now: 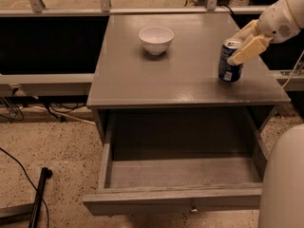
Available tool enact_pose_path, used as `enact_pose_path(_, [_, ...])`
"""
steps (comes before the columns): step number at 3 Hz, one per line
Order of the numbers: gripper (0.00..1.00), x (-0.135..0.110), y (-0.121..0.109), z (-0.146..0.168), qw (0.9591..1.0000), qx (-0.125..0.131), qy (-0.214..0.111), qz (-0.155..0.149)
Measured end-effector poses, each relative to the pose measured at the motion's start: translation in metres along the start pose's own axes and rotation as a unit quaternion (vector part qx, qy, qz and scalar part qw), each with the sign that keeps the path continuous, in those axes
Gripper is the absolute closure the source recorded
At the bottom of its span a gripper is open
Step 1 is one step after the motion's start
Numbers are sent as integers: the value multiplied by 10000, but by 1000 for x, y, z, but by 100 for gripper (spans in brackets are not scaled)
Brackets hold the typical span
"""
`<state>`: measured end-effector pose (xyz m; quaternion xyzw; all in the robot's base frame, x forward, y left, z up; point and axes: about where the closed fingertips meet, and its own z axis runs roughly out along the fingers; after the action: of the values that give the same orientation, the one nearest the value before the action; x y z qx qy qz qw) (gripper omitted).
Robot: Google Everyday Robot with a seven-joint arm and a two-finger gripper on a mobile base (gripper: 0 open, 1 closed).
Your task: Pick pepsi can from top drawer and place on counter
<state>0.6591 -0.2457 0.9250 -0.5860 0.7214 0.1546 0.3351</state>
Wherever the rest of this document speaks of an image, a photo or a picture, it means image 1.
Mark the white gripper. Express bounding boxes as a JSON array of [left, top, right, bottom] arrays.
[[227, 0, 301, 66]]

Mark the blue pepsi can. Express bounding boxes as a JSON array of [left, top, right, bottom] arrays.
[[218, 38, 243, 83]]

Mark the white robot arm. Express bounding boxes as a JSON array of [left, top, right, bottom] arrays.
[[228, 0, 304, 228]]

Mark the metal drawer knob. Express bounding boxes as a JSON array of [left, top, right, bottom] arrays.
[[189, 204, 200, 214]]

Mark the grey open drawer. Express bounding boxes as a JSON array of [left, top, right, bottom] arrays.
[[83, 108, 268, 216]]

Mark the white ceramic bowl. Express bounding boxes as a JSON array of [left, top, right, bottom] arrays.
[[139, 26, 174, 55]]

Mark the grey cabinet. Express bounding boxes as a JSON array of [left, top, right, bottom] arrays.
[[87, 13, 290, 143]]

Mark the black floor stand leg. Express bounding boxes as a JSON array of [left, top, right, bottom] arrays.
[[0, 166, 54, 228]]

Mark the white cable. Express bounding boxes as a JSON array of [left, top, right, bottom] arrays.
[[281, 50, 304, 90]]

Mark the grey railing rail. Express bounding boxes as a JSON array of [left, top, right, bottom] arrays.
[[0, 73, 93, 97]]

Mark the black floor cable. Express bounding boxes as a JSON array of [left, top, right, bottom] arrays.
[[0, 145, 50, 228]]

